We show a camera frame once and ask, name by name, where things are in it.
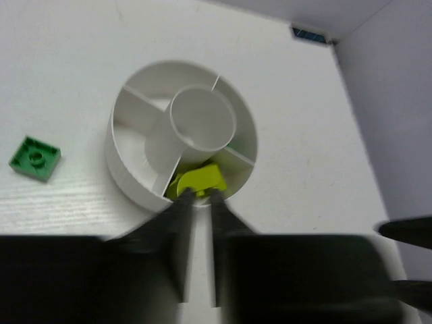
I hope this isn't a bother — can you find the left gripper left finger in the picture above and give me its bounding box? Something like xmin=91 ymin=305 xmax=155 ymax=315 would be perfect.
xmin=1 ymin=190 xmax=194 ymax=323

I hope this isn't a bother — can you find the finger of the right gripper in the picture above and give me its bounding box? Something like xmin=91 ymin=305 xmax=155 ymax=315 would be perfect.
xmin=375 ymin=216 xmax=432 ymax=250
xmin=392 ymin=280 xmax=432 ymax=317

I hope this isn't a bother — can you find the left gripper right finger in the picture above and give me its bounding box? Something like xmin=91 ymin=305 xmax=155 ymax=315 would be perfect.
xmin=211 ymin=190 xmax=412 ymax=323

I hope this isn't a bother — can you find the lime and green lego piece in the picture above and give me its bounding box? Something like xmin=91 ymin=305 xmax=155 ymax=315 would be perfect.
xmin=164 ymin=173 xmax=183 ymax=200

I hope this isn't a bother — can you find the lime green lego brick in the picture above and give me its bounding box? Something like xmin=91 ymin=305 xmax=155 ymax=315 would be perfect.
xmin=175 ymin=163 xmax=227 ymax=198

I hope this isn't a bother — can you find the small dark green lego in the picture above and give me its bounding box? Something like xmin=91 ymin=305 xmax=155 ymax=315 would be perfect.
xmin=9 ymin=136 xmax=61 ymax=182

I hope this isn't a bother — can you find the white round divided container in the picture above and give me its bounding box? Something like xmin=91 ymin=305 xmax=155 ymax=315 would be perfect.
xmin=105 ymin=60 xmax=258 ymax=211

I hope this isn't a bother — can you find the right blue table label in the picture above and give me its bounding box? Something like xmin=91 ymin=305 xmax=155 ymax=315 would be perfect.
xmin=291 ymin=25 xmax=328 ymax=45

